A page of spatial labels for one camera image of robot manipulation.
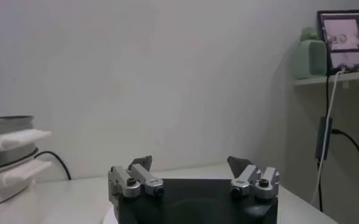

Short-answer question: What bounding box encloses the white shelf board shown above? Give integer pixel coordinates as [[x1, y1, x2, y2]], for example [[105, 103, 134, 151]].
[[293, 70, 359, 86]]

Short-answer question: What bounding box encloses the cream electric cooking pot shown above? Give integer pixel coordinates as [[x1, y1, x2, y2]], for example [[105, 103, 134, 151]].
[[0, 147, 54, 211]]

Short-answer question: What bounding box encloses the white charging cable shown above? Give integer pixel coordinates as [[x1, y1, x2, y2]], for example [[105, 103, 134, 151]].
[[310, 70, 342, 205]]

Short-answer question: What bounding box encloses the black pot power cord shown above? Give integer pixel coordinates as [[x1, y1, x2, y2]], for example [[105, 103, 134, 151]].
[[34, 151, 73, 181]]

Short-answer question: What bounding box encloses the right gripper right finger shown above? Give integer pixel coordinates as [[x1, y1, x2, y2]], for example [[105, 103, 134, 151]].
[[227, 155, 280, 201]]

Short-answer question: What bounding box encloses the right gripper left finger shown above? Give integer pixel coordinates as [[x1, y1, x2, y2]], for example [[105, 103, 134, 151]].
[[107, 155, 165, 203]]

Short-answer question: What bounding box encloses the black power adapter cable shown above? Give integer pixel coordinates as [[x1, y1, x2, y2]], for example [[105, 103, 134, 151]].
[[315, 74, 359, 224]]

